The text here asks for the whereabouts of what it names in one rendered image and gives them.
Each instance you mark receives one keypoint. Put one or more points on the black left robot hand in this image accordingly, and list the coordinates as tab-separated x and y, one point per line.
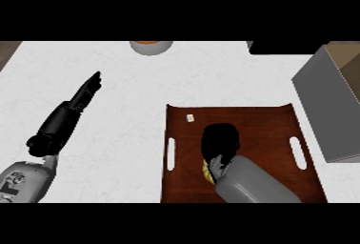
57	125

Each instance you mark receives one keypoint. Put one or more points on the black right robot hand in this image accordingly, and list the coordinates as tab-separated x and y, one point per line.
219	139

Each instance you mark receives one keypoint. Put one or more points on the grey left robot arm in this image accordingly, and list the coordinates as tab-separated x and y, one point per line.
23	182

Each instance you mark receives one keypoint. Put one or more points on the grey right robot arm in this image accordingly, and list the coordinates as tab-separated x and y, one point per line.
252	182

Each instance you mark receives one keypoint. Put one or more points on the yellow squash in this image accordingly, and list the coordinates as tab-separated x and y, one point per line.
206	173

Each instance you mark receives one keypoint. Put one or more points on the brown wooden tray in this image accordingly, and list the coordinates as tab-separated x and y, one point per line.
276	133

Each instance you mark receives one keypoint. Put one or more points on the grey cardboard box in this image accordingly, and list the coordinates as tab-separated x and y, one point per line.
327	108

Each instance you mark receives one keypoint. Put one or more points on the small white yellow block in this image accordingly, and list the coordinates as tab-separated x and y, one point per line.
190	117

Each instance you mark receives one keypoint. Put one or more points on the brown wooden board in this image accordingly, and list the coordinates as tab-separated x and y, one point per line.
6	50

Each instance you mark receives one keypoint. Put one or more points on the grey bowl with orange content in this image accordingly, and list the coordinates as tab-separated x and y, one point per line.
150	47

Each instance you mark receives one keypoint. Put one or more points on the black appliance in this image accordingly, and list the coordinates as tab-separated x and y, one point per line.
280	47

